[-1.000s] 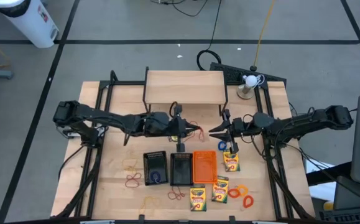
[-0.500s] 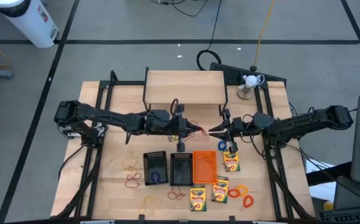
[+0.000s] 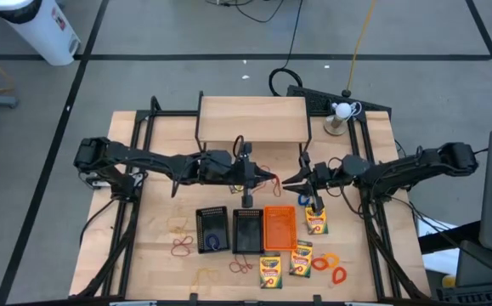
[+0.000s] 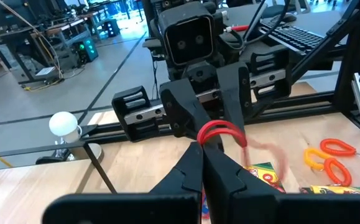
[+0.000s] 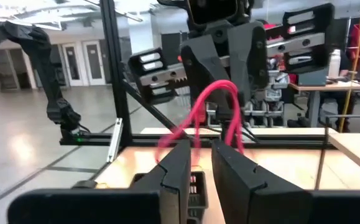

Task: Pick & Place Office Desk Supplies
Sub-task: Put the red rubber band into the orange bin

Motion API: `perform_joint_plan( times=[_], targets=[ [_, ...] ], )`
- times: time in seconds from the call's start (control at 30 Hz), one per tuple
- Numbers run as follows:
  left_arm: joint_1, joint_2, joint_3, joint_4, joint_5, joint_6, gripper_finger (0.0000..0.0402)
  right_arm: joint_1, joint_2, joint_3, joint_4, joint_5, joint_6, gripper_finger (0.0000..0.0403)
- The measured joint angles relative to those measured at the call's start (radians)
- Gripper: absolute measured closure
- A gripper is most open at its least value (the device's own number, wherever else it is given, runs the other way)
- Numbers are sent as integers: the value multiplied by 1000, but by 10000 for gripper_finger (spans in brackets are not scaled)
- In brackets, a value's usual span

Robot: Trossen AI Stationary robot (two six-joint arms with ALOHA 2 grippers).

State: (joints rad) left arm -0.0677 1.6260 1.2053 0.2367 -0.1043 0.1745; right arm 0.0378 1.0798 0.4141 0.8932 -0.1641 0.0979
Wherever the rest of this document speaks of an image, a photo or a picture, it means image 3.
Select black coiled floor cable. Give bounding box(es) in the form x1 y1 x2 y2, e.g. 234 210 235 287
268 0 305 98

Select black aluminium table frame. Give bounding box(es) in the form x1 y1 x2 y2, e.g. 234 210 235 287
70 89 433 303

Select black slotted plastic basket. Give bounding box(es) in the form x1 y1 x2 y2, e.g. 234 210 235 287
195 206 232 255
231 207 266 255

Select dark grey case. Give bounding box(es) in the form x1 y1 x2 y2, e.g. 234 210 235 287
455 240 492 288

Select black keyboard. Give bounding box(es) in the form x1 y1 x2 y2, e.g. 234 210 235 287
435 281 492 306

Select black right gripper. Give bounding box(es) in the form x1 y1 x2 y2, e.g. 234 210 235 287
281 151 343 201

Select white trash can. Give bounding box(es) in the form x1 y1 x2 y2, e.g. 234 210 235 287
0 0 82 67

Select yellow rubber band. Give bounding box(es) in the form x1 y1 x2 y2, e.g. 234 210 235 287
167 216 189 235
189 266 220 294

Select black arm base cable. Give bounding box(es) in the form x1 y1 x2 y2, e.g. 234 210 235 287
78 197 117 247
387 193 484 267

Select white paper sheet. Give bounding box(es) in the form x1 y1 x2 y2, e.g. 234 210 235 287
416 214 461 276

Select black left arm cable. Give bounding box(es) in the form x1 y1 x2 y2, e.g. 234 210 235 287
231 134 247 165

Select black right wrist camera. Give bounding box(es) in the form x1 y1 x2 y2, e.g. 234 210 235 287
308 195 326 215

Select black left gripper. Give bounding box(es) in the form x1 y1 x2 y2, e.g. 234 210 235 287
230 142 278 195

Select white bulb desk lamp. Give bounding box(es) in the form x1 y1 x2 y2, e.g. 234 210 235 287
323 100 364 137

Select wooden riser shelf black legs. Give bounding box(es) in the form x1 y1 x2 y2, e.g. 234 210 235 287
194 90 314 161

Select orange slotted plastic basket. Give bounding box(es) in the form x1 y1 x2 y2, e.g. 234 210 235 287
263 205 298 252

